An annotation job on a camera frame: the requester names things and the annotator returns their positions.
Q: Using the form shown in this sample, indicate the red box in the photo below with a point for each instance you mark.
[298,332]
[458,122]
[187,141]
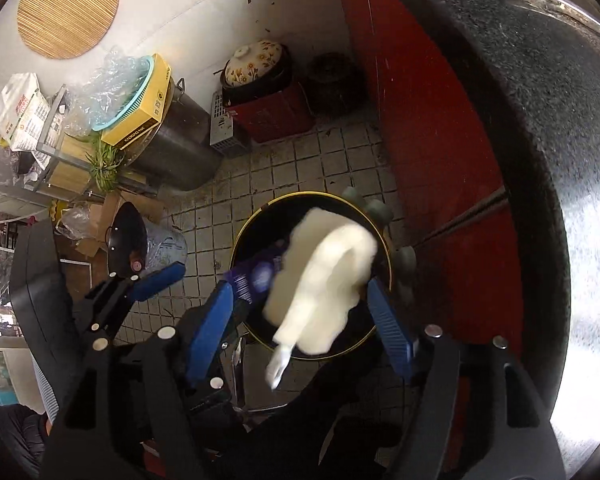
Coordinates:
[275,120]

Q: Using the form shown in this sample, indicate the grey metal cage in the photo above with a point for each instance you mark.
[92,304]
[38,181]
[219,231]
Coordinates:
[222,130]

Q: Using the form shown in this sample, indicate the white tissue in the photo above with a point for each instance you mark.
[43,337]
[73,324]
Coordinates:
[320,270]

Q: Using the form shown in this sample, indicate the clear plastic bags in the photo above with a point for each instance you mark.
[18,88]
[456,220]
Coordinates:
[105,82]

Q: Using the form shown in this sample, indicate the dark cloth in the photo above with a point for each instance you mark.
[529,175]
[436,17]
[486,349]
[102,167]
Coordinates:
[15,437]

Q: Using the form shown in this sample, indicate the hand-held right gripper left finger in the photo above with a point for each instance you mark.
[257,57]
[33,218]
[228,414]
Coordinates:
[207,332]

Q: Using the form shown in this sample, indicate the purple wrapper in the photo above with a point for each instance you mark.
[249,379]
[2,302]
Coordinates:
[255,277]

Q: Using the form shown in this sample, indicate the large steel stockpot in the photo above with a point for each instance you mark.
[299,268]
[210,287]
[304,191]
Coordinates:
[185,135]

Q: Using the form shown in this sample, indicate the black wok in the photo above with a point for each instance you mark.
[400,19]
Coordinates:
[125,235]

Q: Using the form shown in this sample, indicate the floral ceramic pot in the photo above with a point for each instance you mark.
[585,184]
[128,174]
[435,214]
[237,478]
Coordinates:
[252,62]

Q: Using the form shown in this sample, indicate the red kitchen cabinet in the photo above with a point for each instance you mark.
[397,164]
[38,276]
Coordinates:
[420,110]

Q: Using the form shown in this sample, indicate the person's left forearm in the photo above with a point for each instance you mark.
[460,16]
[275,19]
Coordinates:
[46,395]

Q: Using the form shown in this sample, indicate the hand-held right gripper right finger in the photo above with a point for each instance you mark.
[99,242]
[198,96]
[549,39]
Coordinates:
[390,332]

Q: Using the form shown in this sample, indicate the metal rack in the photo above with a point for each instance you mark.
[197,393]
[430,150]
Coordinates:
[47,160]

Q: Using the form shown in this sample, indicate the white printed paper bag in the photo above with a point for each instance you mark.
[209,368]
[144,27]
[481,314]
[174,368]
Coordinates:
[20,110]

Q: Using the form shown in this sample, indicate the dark clay jar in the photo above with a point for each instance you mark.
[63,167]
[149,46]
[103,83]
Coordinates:
[332,85]

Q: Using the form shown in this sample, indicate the black stone countertop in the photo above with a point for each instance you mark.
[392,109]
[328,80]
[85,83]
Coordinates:
[520,85]

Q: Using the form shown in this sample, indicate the round bamboo mat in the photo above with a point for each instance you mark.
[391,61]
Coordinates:
[67,5]

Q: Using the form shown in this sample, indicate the yellow cardboard box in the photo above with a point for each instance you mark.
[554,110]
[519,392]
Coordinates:
[150,112]

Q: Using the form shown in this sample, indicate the black bin with gold rim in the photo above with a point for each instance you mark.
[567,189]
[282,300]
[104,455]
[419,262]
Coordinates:
[260,230]

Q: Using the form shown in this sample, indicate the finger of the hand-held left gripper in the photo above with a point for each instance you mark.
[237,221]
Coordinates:
[155,283]

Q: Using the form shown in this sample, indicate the teal plastic basket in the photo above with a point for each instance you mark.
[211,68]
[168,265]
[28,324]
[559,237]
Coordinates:
[139,95]

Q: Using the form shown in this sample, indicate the brown cardboard boxes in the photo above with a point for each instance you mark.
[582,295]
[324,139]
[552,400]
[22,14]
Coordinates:
[100,220]

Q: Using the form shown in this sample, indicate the green plant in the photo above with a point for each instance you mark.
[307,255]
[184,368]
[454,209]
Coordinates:
[102,160]

